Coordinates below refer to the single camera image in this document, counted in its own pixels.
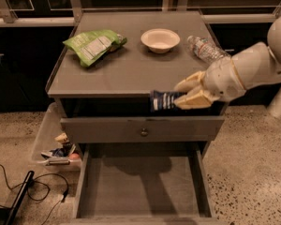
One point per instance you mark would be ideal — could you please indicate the grey drawer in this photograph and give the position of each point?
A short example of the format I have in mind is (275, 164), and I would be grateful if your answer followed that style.
(128, 129)
(159, 183)

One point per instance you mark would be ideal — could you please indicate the grey drawer cabinet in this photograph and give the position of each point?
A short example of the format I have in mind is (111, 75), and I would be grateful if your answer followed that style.
(119, 84)

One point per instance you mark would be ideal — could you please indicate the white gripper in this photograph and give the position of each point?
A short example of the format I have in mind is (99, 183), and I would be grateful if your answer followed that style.
(221, 78)

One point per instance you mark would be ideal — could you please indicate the round brass drawer knob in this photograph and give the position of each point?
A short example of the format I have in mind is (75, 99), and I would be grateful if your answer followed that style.
(144, 132)

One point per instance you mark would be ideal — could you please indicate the grey bottom drawer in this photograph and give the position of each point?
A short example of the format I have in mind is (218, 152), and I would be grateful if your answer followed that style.
(159, 183)

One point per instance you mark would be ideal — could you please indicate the blue rxbar blueberry bar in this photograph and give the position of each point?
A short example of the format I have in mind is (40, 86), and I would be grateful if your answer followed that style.
(161, 101)

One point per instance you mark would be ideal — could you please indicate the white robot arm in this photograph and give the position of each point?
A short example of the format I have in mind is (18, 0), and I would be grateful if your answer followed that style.
(260, 64)

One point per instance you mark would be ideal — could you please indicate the grey middle drawer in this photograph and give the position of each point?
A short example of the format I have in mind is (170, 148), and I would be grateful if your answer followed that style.
(128, 129)

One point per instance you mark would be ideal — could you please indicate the clear plastic storage bin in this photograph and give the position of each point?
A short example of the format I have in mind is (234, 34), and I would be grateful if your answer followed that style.
(45, 141)

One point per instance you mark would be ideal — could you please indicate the metal railing frame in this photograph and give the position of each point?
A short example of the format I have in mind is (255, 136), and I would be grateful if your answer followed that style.
(50, 12)

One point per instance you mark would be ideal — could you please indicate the green chip bag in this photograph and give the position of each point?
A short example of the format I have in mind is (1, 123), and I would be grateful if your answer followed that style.
(90, 46)

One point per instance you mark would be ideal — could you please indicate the black stand leg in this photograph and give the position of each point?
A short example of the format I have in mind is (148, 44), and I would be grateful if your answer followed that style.
(12, 211)

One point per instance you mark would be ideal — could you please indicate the clear plastic water bottle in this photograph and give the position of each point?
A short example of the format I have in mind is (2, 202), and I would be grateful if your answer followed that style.
(205, 50)

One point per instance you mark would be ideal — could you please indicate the white paper bowl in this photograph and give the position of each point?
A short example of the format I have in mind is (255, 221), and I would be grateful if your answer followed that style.
(160, 40)

